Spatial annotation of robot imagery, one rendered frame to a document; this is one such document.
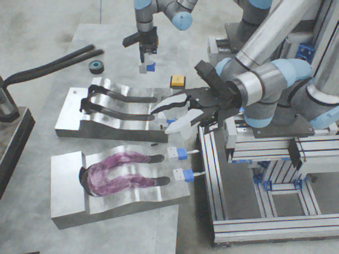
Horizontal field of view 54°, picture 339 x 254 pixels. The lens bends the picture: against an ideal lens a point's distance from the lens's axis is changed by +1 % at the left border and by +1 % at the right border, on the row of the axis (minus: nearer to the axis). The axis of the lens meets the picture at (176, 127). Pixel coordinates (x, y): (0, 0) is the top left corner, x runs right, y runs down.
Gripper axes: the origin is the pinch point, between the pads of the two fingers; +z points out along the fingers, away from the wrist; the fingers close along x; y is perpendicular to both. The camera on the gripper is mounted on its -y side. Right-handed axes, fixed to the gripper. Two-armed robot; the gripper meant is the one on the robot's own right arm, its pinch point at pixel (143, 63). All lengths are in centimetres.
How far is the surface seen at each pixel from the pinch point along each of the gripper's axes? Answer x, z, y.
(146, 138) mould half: -36.2, 12.6, 5.1
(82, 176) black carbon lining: -60, 7, -17
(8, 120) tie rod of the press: -29, 14, -61
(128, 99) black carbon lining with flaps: -17.9, 7.1, -5.5
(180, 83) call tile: -0.6, 11.5, 18.0
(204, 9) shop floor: 206, 96, 32
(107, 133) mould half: -36.1, 10.2, -12.2
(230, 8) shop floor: 209, 96, 60
